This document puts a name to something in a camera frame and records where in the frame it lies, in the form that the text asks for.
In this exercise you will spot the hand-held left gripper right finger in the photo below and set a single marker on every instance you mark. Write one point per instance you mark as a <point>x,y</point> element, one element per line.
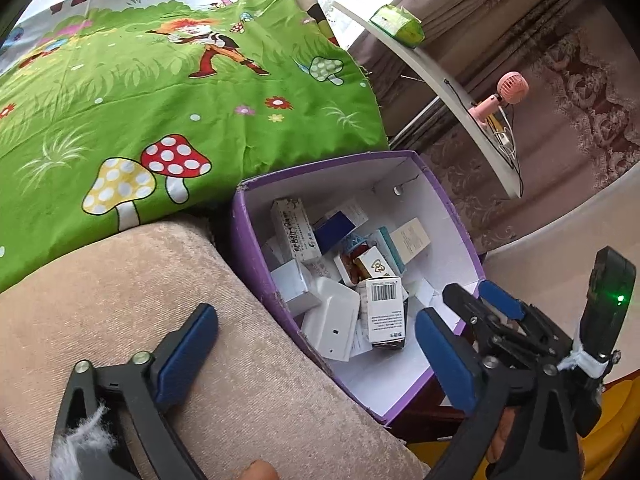
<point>445,360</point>

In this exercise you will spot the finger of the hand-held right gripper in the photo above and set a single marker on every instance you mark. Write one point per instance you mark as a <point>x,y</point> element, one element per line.
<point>500,299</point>
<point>460,301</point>

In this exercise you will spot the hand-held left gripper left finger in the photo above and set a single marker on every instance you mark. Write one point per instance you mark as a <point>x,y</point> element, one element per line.
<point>185,355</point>

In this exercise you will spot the cream box with text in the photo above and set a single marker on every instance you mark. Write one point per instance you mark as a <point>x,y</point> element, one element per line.
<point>410,240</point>

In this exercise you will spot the red and gold box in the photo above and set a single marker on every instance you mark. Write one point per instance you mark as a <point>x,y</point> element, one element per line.
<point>372,265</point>

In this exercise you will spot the purple storage box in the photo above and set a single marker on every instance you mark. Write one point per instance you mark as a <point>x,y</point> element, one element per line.
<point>255,270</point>

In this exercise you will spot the white plastic holder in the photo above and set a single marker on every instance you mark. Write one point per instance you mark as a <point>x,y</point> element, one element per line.
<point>332,325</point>

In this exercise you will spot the small white and red box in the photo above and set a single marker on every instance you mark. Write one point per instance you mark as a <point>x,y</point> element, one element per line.
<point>345,267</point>

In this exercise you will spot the dark blue box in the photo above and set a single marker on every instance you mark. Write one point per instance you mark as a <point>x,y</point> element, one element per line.
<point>332,232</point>

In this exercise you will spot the person's right hand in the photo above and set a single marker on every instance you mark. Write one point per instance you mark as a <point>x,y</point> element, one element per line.
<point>502,440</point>

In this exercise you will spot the person's left hand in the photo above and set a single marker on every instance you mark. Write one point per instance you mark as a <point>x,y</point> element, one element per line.
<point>256,471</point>

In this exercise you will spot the beige sofa cushion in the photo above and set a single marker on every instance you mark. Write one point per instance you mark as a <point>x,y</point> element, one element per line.
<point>250,360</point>

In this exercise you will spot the white fluff tuft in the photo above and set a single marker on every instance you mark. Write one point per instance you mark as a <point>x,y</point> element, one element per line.
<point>85,450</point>

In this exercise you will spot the yellow plastic object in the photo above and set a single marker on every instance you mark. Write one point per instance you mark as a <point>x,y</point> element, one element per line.
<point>612,440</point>

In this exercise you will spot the brown patterned curtain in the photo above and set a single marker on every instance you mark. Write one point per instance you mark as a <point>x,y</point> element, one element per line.
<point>575,110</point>

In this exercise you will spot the pink handheld fan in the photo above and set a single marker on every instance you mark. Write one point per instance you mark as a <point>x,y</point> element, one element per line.
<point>512,85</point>

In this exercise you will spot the green cartoon printed blanket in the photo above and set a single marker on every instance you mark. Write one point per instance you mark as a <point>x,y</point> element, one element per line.
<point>150,110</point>

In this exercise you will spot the green tissue packet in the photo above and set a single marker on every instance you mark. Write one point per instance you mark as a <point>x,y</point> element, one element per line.
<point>397,25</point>

